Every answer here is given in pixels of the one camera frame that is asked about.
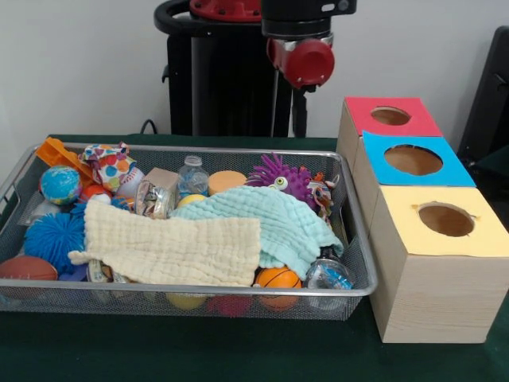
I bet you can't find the wooden box with three holes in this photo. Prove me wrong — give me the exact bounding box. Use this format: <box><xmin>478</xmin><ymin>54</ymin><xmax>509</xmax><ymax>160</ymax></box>
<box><xmin>336</xmin><ymin>95</ymin><xmax>509</xmax><ymax>345</ymax></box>

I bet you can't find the brown toy football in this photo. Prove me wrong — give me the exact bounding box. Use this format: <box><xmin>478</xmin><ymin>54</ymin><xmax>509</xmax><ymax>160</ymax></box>
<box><xmin>0</xmin><ymin>255</ymin><xmax>60</xmax><ymax>282</ymax></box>

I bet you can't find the dark green tablecloth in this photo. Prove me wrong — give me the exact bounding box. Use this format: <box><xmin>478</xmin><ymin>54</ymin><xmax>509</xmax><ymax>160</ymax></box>
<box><xmin>475</xmin><ymin>145</ymin><xmax>509</xmax><ymax>172</ymax></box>
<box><xmin>0</xmin><ymin>134</ymin><xmax>509</xmax><ymax>382</ymax></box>

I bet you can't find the black panel on stand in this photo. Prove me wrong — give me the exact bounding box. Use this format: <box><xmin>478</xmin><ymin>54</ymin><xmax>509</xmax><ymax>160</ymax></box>
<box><xmin>457</xmin><ymin>25</ymin><xmax>509</xmax><ymax>168</ymax></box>

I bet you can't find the purple spiky monster toy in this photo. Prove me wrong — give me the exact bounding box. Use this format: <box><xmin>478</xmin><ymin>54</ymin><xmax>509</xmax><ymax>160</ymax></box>
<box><xmin>246</xmin><ymin>153</ymin><xmax>313</xmax><ymax>208</ymax></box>

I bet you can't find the orange plastic toy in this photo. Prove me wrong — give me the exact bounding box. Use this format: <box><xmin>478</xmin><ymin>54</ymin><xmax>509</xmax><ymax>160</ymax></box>
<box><xmin>34</xmin><ymin>137</ymin><xmax>95</xmax><ymax>188</ymax></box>

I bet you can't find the orange toy basketball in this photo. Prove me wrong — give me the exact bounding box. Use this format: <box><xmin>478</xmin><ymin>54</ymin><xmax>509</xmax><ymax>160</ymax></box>
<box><xmin>254</xmin><ymin>266</ymin><xmax>304</xmax><ymax>311</ymax></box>

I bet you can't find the silver mesh bin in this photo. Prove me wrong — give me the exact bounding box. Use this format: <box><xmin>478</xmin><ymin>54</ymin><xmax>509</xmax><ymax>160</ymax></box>
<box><xmin>0</xmin><ymin>142</ymin><xmax>379</xmax><ymax>322</ymax></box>

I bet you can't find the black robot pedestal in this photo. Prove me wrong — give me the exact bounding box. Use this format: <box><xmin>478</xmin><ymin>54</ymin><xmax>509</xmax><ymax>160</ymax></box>
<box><xmin>153</xmin><ymin>0</ymin><xmax>319</xmax><ymax>138</ymax></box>

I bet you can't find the mint waffle cloth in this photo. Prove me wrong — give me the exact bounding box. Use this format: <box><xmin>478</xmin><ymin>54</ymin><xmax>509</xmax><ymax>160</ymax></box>
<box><xmin>169</xmin><ymin>185</ymin><xmax>345</xmax><ymax>282</ymax></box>

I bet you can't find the cream waffle cloth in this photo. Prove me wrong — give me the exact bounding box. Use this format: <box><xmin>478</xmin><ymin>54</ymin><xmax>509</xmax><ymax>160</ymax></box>
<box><xmin>68</xmin><ymin>197</ymin><xmax>263</xmax><ymax>287</ymax></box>

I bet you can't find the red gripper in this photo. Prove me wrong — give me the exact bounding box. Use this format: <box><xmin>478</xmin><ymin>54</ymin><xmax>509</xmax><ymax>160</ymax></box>
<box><xmin>266</xmin><ymin>37</ymin><xmax>336</xmax><ymax>138</ymax></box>

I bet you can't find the polka dot fabric toy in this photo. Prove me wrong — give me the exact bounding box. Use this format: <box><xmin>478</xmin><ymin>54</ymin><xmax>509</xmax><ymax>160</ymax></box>
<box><xmin>79</xmin><ymin>142</ymin><xmax>137</xmax><ymax>193</ymax></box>

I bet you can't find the blue spiky ball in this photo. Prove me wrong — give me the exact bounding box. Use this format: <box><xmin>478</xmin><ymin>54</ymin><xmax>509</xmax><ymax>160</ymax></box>
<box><xmin>23</xmin><ymin>212</ymin><xmax>87</xmax><ymax>275</ymax></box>

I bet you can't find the blue green globe ball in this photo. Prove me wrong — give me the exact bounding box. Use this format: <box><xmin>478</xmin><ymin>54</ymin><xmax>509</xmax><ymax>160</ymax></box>
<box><xmin>39</xmin><ymin>166</ymin><xmax>84</xmax><ymax>206</ymax></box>

